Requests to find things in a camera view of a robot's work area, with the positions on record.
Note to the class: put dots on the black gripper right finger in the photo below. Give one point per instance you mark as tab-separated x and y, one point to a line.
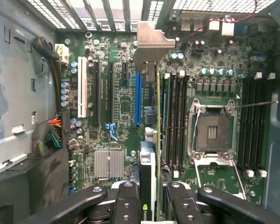
184	207

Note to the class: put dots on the CPU socket, metal frame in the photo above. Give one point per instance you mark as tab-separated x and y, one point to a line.
212	133

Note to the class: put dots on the blue plastic card clip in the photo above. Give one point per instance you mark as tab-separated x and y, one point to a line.
112	133

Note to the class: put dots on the green motherboard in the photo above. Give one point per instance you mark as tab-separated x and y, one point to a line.
121	140

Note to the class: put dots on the black RAM slot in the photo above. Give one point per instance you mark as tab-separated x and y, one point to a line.
185	112
264	126
256	126
249	126
174	121
180	121
168	121
242	126

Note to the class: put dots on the short black expansion slot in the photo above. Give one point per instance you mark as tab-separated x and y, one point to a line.
124	71

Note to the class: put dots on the blue expansion slot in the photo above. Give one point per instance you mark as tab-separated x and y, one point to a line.
138	100

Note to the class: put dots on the white expansion slot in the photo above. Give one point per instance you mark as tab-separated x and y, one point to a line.
82	88

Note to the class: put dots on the white power connector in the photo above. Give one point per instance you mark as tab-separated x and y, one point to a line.
62	54

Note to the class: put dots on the silver finned chipset heatsink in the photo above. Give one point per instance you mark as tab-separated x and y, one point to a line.
109	164

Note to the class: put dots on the grey metal PC case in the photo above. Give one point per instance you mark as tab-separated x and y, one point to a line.
16	88

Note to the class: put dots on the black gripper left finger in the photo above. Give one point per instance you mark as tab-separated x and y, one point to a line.
127	205

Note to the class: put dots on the black plastic cover panel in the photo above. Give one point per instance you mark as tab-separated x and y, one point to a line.
30	186

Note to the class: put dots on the long black expansion slot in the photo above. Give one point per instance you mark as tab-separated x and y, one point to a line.
111	93
97	93

